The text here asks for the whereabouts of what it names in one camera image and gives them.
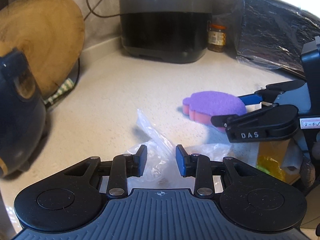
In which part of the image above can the clear plastic bag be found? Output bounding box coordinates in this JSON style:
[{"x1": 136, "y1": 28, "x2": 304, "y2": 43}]
[{"x1": 125, "y1": 109, "x2": 232, "y2": 191}]

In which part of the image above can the green trash bin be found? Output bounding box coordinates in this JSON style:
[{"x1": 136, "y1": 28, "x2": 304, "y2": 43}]
[{"x1": 256, "y1": 165, "x2": 270, "y2": 174}]

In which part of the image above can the gloved operator hand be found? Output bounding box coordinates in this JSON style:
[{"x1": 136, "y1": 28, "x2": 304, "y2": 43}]
[{"x1": 299, "y1": 132, "x2": 320, "y2": 190}]

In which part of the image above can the purple pink sponge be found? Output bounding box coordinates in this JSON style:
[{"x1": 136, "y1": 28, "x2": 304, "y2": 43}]
[{"x1": 182, "y1": 91, "x2": 247, "y2": 127}]

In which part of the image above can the yellow bin liner bag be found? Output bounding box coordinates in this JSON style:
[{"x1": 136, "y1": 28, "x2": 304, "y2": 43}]
[{"x1": 256, "y1": 140, "x2": 299, "y2": 184}]

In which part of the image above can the black foil-wrapped oven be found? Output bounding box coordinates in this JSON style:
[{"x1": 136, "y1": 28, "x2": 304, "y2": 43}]
[{"x1": 233, "y1": 0, "x2": 319, "y2": 78}]

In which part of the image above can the orange-lid sauce jar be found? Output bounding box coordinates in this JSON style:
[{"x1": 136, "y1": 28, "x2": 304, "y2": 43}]
[{"x1": 208, "y1": 24, "x2": 226, "y2": 53}]

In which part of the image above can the green striped dish cloth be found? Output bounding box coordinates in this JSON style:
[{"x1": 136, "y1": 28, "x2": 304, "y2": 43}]
[{"x1": 44, "y1": 78, "x2": 75, "y2": 106}]

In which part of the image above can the dark blue electric kettle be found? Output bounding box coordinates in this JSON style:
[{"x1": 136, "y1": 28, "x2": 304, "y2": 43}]
[{"x1": 1, "y1": 48, "x2": 46, "y2": 177}]

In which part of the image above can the black rice cooker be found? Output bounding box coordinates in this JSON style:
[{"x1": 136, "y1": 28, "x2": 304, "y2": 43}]
[{"x1": 119, "y1": 0, "x2": 212, "y2": 64}]

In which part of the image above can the round wooden cutting board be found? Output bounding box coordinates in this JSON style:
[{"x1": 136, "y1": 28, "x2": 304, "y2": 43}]
[{"x1": 1, "y1": 0, "x2": 85, "y2": 99}]

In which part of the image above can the black power cable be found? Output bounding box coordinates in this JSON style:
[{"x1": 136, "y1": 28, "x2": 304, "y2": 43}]
[{"x1": 83, "y1": 0, "x2": 123, "y2": 21}]

